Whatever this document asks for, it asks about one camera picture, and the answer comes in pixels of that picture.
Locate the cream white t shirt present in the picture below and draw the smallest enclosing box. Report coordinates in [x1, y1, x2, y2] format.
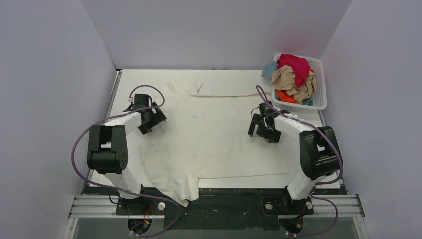
[142, 78, 289, 207]

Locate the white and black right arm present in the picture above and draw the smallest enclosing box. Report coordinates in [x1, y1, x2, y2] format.
[248, 102, 343, 214]

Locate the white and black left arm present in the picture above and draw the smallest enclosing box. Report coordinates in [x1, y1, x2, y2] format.
[87, 94, 167, 214]

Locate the orange t shirt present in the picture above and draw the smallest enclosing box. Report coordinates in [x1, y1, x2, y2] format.
[275, 90, 297, 104]

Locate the tan beige t shirt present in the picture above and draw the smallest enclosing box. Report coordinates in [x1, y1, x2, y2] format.
[271, 66, 317, 105]

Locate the teal blue t shirt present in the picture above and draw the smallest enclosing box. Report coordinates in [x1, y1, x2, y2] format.
[261, 61, 278, 78]

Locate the magenta red t shirt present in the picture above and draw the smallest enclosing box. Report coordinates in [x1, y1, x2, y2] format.
[276, 54, 311, 87]

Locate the white plastic laundry basket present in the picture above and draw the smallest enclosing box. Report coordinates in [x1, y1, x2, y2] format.
[271, 54, 327, 110]

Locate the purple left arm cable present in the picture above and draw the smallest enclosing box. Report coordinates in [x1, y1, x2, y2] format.
[71, 85, 182, 238]

